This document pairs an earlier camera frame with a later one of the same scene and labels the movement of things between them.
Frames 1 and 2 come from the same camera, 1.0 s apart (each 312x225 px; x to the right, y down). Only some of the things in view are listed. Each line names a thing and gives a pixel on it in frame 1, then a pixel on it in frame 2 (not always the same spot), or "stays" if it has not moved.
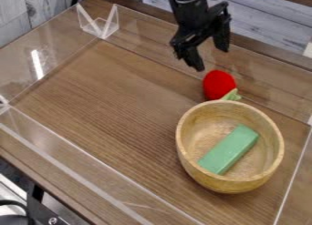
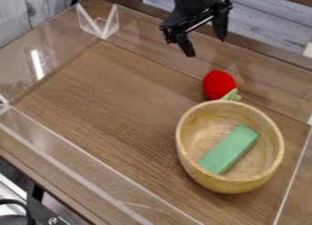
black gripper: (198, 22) → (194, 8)
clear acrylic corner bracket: (100, 27) stays
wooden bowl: (206, 126) stays
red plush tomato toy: (219, 86) stays
